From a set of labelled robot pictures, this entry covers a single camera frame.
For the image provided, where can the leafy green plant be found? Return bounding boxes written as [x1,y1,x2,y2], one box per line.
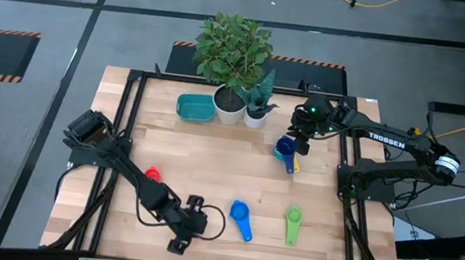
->
[189,9,278,96]

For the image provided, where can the red measuring cup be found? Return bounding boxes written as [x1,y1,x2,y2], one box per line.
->
[143,165,164,184]

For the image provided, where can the large light blue measuring cup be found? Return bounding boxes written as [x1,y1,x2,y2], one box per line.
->
[271,137,298,164]

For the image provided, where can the small white plant pot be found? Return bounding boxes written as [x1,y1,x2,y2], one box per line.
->
[241,107,269,131]

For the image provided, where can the white floor cable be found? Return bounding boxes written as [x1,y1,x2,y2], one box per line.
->
[396,171,465,219]

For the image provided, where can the royal blue measuring cup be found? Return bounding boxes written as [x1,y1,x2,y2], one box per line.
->
[226,198,257,244]

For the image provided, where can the yellow measuring cup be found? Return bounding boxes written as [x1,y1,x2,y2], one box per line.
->
[290,152,303,175]

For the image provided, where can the navy blue measuring cup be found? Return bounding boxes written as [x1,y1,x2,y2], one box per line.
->
[273,134,300,176]

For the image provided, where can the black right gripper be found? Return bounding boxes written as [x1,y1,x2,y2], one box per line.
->
[284,91,338,160]

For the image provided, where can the large white plant pot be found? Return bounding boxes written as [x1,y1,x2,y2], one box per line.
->
[209,82,250,127]

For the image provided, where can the dark green snake plant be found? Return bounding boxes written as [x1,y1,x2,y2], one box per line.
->
[232,64,284,117]

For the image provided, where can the teal plastic basket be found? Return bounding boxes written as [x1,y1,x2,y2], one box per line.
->
[174,91,219,125]

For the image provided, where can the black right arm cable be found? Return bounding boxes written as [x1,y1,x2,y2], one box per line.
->
[423,110,440,142]

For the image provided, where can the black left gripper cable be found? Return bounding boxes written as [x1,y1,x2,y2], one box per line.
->
[130,187,230,244]

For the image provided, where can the green measuring cup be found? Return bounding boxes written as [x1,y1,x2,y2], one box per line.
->
[281,204,305,248]

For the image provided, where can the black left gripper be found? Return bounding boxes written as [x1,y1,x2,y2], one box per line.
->
[166,191,212,258]

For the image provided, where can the black aluminium table frame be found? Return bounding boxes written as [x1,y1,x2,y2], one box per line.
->
[43,54,422,260]

